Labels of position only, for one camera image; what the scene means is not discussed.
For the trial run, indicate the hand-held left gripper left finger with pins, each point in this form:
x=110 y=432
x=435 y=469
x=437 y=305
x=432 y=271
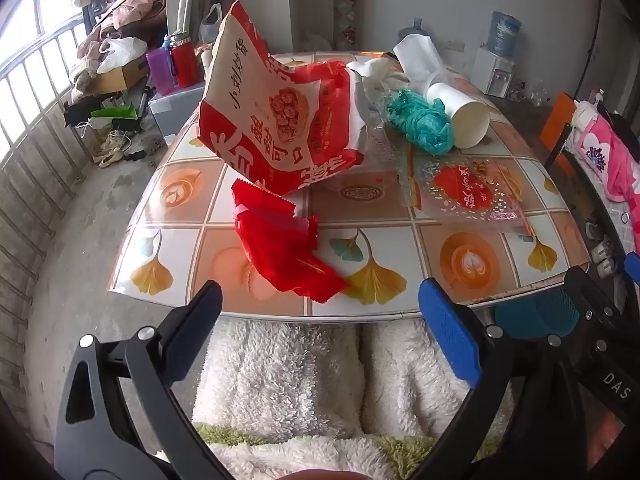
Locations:
x=200 y=320

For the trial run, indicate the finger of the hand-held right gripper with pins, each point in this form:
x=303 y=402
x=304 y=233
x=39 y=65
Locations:
x=634 y=272
x=582 y=295

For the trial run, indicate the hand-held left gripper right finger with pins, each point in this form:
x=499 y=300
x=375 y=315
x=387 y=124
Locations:
x=450 y=330

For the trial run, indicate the red plastic wrapper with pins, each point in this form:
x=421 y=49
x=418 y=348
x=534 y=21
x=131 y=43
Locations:
x=280 y=255

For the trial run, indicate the clear dotted bag red label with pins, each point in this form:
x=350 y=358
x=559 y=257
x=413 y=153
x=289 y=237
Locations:
x=460 y=190

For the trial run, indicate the teal plastic bag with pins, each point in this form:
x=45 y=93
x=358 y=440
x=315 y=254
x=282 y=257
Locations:
x=420 y=120

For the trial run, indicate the white paper cup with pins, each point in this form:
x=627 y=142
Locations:
x=465 y=115

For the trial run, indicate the clear plastic wrap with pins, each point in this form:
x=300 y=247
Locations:
x=375 y=107

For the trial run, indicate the red and tan snack bag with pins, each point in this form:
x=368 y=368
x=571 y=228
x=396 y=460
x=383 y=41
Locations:
x=240 y=85

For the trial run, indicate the cream plastic bag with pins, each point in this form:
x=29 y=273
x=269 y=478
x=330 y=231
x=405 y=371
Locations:
x=380 y=67

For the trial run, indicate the white paper sheet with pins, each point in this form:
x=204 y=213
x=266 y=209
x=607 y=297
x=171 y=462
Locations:
x=417 y=52

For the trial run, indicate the white shoes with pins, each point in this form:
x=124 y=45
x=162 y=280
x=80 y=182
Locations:
x=605 y=255

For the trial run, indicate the patterned plastic tablecloth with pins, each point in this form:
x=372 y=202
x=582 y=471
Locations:
x=380 y=260

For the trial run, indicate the white fluffy robe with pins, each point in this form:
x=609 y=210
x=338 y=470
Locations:
x=280 y=380

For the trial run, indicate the pink flowered cloth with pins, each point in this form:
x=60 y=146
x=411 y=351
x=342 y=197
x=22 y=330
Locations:
x=610 y=160

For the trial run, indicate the black cloth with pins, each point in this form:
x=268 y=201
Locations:
x=622 y=122

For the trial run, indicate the orange board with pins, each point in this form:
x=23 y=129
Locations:
x=555 y=120

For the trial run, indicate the small white bottle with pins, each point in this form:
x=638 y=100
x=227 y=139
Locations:
x=597 y=97

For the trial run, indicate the beige shoes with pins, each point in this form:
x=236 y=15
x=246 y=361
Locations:
x=110 y=152

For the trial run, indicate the clear glassware group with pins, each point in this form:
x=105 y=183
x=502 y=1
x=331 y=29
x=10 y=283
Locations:
x=530 y=92

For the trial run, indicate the grey storage box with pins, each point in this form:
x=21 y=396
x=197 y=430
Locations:
x=170 y=110

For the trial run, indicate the green paper bag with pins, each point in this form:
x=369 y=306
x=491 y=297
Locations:
x=112 y=112

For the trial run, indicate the white water dispenser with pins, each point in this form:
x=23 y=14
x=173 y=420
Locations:
x=492 y=72

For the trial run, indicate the black folded item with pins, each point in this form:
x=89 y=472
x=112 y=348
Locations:
x=77 y=112

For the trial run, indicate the purple plastic bottle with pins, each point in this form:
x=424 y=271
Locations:
x=161 y=72

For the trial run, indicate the cardboard box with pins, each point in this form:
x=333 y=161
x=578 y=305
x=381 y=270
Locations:
x=120 y=80

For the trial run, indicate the white labelled bottle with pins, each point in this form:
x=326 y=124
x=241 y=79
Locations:
x=206 y=65

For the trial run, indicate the red thermos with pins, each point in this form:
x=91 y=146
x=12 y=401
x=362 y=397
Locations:
x=186 y=62

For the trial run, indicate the blue water jug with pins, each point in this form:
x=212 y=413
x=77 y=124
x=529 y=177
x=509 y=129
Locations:
x=504 y=32
x=414 y=30

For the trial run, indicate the white plastic bag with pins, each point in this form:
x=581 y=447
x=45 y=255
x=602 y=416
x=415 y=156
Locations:
x=120 y=52

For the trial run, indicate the small blue bottle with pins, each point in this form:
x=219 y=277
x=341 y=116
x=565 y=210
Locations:
x=166 y=42

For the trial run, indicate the translucent plastic bag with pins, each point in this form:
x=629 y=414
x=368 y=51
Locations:
x=316 y=42
x=211 y=25

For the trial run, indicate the metal window railing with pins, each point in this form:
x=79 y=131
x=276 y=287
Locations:
x=30 y=75

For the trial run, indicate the wall outlet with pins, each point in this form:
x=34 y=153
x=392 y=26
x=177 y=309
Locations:
x=455 y=45

